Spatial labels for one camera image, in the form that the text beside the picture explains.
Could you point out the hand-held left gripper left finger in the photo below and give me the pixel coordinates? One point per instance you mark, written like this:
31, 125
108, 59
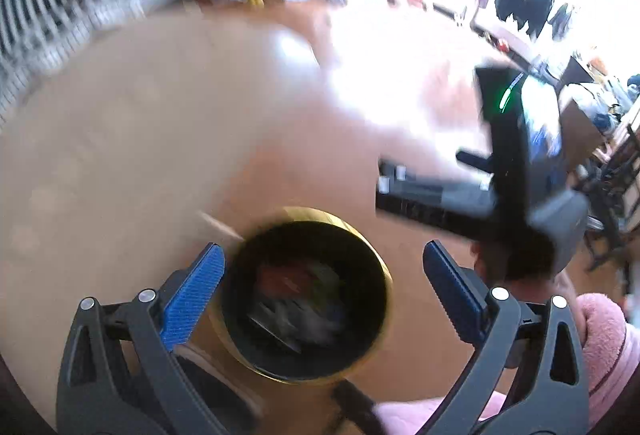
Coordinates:
192, 300

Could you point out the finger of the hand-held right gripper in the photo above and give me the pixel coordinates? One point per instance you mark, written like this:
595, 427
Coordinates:
430, 202

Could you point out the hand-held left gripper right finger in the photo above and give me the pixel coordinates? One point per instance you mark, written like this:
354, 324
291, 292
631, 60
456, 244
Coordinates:
462, 307

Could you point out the black bin with gold rim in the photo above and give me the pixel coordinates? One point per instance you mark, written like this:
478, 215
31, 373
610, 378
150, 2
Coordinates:
240, 275

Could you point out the pink fleece clothing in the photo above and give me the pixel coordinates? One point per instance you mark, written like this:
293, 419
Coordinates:
405, 417

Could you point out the black-white striped sofa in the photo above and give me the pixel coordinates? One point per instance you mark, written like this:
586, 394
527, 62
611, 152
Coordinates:
45, 15

